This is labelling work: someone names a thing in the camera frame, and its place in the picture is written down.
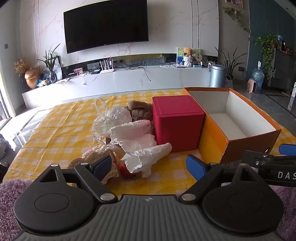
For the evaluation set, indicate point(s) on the toast-shaped plush toy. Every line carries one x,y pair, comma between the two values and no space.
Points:
92,160

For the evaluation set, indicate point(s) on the orange cardboard box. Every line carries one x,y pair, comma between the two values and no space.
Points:
233,129

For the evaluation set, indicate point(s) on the pink photo card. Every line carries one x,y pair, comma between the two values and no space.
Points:
78,71

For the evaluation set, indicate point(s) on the silver metal trash can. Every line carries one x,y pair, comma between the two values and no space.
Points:
217,77

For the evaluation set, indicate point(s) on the dried flower bunch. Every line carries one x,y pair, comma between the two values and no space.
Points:
20,66

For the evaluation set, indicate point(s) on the black wall television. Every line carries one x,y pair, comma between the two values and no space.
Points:
104,25

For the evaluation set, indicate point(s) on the red square box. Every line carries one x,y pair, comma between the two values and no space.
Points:
177,122

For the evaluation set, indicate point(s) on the dark storage cabinet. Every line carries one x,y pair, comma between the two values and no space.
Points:
283,69

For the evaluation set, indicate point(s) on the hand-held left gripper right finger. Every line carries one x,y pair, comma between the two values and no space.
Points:
195,166

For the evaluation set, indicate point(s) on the brown plush headband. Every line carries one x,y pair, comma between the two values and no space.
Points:
140,111

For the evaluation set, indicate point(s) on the gold acorn jar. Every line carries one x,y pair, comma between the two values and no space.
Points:
31,78

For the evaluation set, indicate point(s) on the purple fluffy rug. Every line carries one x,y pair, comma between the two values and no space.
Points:
9,199

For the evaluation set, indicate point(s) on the white marble media console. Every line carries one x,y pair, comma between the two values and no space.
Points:
138,78

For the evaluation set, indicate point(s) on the long-leaf plant in basket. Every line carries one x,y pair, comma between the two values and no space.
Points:
230,62

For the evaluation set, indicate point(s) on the brown teddy bear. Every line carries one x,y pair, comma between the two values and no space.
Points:
187,55

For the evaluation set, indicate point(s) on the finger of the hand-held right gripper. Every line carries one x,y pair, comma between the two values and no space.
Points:
288,148
256,156

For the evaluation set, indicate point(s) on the pink space heater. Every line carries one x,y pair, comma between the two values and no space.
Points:
252,85

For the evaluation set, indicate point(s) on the white antenna router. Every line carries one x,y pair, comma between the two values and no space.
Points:
106,70

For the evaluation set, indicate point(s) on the blue water jug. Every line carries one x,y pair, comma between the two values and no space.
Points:
257,77

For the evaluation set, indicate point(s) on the wall picture frame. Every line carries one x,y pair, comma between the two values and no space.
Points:
234,1

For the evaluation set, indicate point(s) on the green plant in glass vase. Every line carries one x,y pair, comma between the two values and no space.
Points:
51,62

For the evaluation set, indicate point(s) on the white narrow stand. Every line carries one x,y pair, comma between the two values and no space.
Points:
292,95

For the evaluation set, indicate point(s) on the colourful picture board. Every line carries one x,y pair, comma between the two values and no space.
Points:
180,55

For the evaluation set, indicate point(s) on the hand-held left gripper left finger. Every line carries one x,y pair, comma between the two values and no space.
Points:
103,168

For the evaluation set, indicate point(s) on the hanging vine plant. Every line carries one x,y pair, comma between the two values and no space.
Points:
238,16

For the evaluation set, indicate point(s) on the potted trailing vine plant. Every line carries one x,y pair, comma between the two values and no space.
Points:
268,46

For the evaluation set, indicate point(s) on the pink and white plastic bag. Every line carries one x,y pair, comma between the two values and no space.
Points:
136,143

